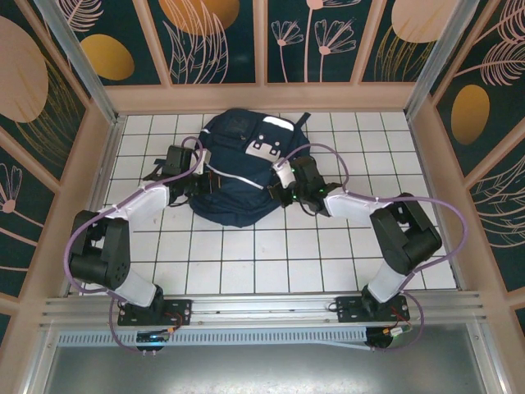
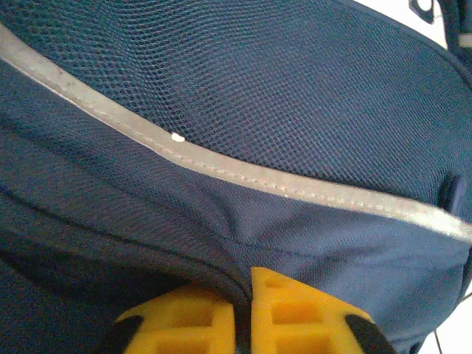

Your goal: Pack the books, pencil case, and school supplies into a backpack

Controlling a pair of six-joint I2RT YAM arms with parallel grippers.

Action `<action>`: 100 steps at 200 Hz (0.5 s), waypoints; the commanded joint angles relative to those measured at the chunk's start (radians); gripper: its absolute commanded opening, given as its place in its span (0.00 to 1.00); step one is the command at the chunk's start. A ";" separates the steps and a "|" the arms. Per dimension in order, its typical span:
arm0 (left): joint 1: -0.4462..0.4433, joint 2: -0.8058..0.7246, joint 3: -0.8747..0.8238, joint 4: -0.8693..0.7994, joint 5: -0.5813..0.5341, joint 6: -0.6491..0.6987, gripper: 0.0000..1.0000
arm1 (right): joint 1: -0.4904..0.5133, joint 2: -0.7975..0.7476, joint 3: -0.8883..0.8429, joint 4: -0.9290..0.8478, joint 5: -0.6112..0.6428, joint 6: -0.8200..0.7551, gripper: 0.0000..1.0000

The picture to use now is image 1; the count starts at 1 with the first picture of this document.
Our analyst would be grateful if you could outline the grey slotted cable duct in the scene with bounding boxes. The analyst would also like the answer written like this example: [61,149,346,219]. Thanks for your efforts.
[57,326,370,350]

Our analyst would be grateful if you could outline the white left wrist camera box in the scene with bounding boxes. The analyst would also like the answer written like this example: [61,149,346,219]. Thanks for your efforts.
[195,149,213,174]

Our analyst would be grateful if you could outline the aluminium corner post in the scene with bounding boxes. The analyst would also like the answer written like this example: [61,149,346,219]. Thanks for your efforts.
[33,0,124,124]
[404,0,480,121]

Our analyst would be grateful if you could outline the small circuit board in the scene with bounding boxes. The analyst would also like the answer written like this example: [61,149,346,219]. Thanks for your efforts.
[136,329,171,343]

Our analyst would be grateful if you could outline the grey metal sheet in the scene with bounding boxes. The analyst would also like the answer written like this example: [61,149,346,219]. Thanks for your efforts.
[24,323,504,394]

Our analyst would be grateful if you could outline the aluminium mounting rail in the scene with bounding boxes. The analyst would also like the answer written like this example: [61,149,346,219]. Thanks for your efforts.
[40,290,491,329]

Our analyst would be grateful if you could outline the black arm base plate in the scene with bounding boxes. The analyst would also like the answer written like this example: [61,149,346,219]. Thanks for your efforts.
[117,298,194,328]
[335,295,411,323]

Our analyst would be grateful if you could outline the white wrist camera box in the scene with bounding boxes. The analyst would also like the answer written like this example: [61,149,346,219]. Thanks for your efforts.
[195,149,213,174]
[272,160,297,186]

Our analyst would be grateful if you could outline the navy blue backpack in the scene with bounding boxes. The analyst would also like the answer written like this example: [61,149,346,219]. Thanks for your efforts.
[153,107,315,229]

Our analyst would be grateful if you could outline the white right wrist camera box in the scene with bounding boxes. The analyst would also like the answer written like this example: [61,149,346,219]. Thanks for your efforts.
[272,160,297,186]

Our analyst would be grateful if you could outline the yellow white wire connector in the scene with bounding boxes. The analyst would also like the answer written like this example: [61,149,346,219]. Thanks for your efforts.
[385,323,413,338]

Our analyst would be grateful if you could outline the purple cable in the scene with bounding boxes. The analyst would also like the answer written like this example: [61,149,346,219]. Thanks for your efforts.
[278,143,469,354]
[66,137,206,356]

